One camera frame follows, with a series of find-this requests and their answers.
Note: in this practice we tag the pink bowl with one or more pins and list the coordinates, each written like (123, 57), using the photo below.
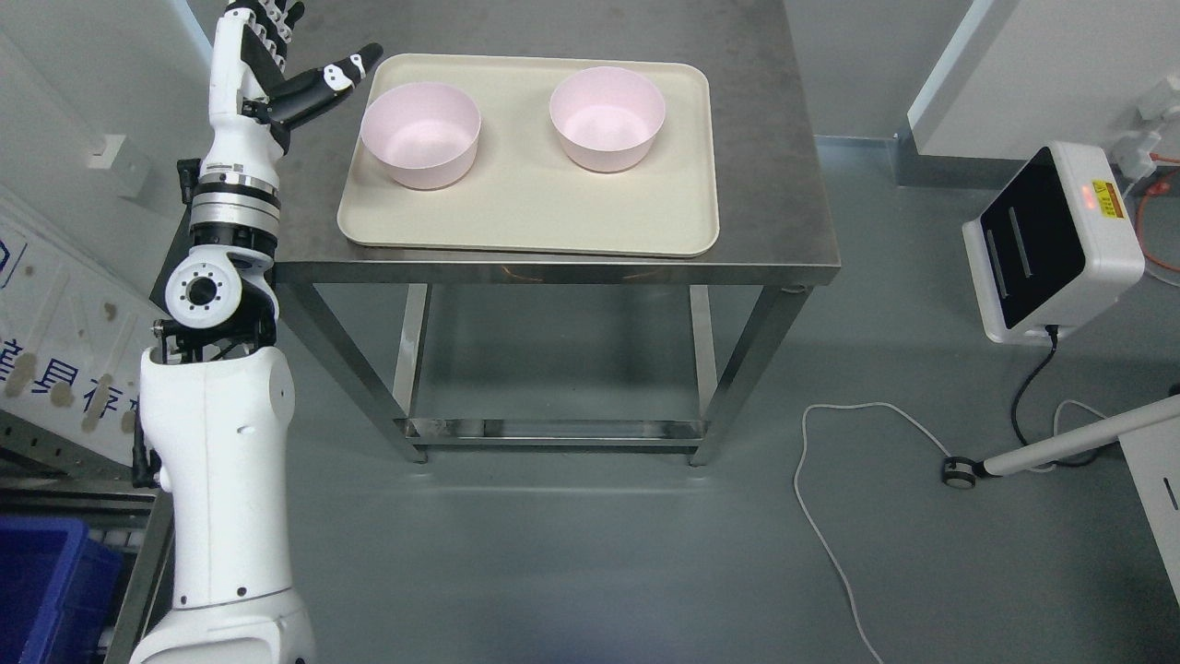
(424, 134)
(607, 117)

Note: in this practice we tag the metal shelf rack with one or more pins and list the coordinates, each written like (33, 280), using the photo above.
(47, 476)

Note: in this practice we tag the white labelled sign panel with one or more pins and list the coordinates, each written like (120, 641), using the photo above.
(72, 336)

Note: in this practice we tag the beige plastic tray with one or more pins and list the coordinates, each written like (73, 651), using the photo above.
(523, 193)

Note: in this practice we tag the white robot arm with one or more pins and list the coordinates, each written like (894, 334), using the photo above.
(216, 398)

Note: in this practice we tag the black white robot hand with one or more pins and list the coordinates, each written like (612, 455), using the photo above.
(250, 94)

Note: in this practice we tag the white black box device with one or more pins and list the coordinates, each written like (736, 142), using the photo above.
(1054, 249)

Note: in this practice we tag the white wheeled stand leg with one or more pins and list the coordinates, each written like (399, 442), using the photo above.
(963, 473)

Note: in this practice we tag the blue bin lower left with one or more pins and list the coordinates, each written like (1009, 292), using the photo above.
(57, 585)

